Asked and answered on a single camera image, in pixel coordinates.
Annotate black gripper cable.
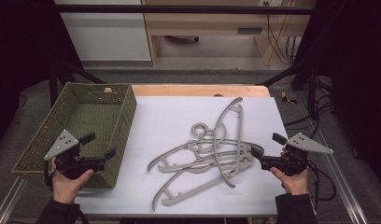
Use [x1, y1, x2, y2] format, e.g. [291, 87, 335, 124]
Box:
[43, 161, 55, 189]
[306, 160, 338, 203]

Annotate wooden desk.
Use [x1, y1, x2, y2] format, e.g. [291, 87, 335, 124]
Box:
[141, 0, 318, 67]

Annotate black floor cables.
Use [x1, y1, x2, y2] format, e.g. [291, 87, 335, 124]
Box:
[283, 76, 335, 142]

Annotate yellow and black tool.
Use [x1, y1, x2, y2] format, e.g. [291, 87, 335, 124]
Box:
[280, 91, 299, 105]

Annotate aluminium rail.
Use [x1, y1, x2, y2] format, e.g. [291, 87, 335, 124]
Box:
[0, 176, 28, 224]
[295, 92, 371, 224]

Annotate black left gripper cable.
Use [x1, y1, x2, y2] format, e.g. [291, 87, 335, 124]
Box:
[43, 161, 55, 189]

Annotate black frame strut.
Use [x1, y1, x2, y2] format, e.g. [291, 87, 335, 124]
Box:
[48, 59, 106, 107]
[259, 61, 319, 119]

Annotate green woven basket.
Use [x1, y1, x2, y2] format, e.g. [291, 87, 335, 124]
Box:
[10, 81, 138, 189]

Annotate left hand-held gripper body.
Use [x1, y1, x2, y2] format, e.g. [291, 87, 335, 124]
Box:
[43, 129, 107, 181]

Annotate hanging black cables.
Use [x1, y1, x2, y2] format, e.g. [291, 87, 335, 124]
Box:
[262, 1, 303, 66]

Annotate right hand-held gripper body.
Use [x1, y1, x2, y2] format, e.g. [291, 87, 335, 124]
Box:
[259, 132, 334, 177]

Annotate white cabinet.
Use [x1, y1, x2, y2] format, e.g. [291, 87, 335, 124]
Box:
[53, 0, 152, 62]

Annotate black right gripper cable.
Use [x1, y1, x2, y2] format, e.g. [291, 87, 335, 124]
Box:
[306, 160, 338, 203]

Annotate black curtain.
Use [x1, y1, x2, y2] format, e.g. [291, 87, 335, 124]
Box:
[294, 0, 381, 190]
[0, 0, 84, 152]

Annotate person's left hand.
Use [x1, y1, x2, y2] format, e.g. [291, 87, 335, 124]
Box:
[50, 158, 95, 204]

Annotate person's right hand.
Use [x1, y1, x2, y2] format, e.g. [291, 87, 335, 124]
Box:
[269, 166, 311, 197]

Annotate black horizontal frame bar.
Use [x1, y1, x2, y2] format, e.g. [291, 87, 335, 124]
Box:
[52, 4, 318, 16]

